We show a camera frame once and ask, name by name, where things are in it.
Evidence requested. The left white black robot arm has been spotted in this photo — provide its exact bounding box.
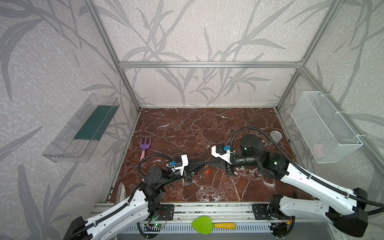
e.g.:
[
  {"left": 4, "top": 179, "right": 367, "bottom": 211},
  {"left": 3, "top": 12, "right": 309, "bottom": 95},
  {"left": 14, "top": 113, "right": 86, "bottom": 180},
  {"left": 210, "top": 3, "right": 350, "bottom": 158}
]
[{"left": 64, "top": 161, "right": 208, "bottom": 240}]

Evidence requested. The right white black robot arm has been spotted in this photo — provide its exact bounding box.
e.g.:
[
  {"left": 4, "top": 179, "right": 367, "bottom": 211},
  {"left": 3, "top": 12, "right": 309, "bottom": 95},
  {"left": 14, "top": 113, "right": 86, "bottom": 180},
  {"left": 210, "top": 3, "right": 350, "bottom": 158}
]
[{"left": 210, "top": 135, "right": 368, "bottom": 238}]

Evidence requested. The small grey metal cup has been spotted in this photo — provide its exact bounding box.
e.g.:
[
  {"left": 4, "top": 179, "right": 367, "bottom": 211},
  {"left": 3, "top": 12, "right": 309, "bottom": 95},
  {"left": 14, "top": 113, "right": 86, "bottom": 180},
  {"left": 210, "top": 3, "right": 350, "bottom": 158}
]
[{"left": 270, "top": 131, "right": 283, "bottom": 144}]

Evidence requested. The purple pink toy rake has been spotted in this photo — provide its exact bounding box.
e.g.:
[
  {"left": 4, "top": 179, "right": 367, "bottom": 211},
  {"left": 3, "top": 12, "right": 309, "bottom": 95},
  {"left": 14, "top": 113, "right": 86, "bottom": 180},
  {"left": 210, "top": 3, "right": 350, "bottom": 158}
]
[{"left": 139, "top": 138, "right": 152, "bottom": 160}]

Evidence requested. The green yellow toy shovel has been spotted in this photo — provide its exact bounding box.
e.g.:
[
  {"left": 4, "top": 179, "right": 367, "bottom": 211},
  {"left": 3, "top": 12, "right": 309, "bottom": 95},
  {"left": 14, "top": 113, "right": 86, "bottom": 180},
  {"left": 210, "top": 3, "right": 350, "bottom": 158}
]
[{"left": 191, "top": 216, "right": 236, "bottom": 235}]

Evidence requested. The pink object in basket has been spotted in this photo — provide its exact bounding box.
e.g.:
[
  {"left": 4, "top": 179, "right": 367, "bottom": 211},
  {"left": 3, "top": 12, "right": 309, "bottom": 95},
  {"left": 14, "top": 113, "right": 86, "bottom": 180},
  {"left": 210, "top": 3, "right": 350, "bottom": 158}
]
[{"left": 311, "top": 143, "right": 325, "bottom": 159}]

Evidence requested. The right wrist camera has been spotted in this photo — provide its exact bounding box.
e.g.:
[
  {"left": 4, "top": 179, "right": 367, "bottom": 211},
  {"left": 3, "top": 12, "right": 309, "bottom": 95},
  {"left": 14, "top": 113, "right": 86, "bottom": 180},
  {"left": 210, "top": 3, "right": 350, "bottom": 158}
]
[{"left": 211, "top": 144, "right": 235, "bottom": 165}]

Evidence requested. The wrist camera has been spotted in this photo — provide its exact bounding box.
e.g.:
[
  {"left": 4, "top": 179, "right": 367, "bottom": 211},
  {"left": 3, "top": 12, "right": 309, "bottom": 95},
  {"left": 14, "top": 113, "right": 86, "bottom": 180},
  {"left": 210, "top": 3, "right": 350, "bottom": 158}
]
[
  {"left": 167, "top": 155, "right": 189, "bottom": 176},
  {"left": 211, "top": 144, "right": 235, "bottom": 165}
]

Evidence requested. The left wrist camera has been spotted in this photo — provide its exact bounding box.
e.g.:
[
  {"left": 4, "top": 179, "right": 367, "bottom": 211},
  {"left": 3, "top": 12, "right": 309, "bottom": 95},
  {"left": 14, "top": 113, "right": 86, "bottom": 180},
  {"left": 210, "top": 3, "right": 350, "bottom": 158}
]
[{"left": 167, "top": 155, "right": 189, "bottom": 176}]

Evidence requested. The right black corrugated cable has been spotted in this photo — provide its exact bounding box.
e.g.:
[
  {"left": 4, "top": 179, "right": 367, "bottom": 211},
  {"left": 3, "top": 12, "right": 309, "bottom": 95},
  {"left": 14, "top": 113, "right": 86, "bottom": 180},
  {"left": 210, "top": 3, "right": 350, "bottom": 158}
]
[{"left": 229, "top": 126, "right": 384, "bottom": 215}]

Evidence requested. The black corrugated cable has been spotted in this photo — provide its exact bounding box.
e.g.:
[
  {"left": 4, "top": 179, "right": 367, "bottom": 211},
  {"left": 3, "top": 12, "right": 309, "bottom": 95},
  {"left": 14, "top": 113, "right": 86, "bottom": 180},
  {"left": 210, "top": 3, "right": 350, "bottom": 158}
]
[
  {"left": 229, "top": 126, "right": 384, "bottom": 215},
  {"left": 64, "top": 152, "right": 173, "bottom": 240}
]

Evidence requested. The aluminium front rail frame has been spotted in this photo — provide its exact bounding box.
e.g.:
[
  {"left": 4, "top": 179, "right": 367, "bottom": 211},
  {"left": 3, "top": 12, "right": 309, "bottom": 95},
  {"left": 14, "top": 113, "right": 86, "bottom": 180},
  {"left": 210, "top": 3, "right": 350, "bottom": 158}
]
[{"left": 86, "top": 201, "right": 340, "bottom": 224}]

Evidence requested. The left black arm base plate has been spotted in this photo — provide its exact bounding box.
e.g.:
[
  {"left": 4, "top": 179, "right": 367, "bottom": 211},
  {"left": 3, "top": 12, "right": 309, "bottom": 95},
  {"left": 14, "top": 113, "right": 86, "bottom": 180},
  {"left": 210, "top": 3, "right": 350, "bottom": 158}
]
[{"left": 155, "top": 204, "right": 175, "bottom": 221}]

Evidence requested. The left black corrugated cable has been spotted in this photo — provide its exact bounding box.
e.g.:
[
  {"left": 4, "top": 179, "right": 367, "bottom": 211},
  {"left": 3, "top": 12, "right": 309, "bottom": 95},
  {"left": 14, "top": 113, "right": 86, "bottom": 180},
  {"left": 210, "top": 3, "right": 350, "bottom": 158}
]
[{"left": 64, "top": 152, "right": 173, "bottom": 240}]

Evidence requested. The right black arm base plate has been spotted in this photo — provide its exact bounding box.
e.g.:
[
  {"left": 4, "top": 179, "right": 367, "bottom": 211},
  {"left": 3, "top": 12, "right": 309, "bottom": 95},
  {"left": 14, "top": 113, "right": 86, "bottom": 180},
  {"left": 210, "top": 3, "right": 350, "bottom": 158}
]
[{"left": 252, "top": 204, "right": 281, "bottom": 221}]

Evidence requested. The left circuit board with wires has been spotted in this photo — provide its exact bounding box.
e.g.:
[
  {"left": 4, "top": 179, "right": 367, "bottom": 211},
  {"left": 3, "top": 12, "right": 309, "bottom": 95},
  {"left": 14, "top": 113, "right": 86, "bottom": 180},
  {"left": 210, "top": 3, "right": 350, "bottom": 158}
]
[{"left": 143, "top": 212, "right": 168, "bottom": 233}]

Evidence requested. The circuit board with wires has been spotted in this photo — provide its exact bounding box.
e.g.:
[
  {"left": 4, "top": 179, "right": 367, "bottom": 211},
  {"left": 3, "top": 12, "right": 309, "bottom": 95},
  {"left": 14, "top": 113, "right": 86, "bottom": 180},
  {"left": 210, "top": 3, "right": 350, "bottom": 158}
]
[
  {"left": 270, "top": 217, "right": 295, "bottom": 240},
  {"left": 143, "top": 212, "right": 168, "bottom": 233}
]

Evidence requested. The right circuit board with wires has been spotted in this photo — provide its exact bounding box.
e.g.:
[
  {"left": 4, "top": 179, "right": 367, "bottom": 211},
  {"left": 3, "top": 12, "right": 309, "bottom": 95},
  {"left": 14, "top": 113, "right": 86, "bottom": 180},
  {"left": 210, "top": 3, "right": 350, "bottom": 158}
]
[{"left": 270, "top": 217, "right": 295, "bottom": 240}]

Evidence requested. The white wire mesh basket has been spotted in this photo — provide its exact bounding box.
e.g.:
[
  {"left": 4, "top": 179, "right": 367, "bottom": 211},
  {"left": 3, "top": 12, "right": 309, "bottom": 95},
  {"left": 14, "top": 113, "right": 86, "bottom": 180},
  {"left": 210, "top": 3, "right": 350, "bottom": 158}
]
[{"left": 291, "top": 91, "right": 364, "bottom": 164}]

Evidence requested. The clear plastic wall shelf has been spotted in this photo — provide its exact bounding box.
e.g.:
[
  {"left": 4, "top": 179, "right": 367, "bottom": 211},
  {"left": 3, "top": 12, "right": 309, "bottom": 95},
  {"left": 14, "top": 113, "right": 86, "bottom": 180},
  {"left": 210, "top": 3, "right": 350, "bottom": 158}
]
[{"left": 43, "top": 94, "right": 120, "bottom": 163}]

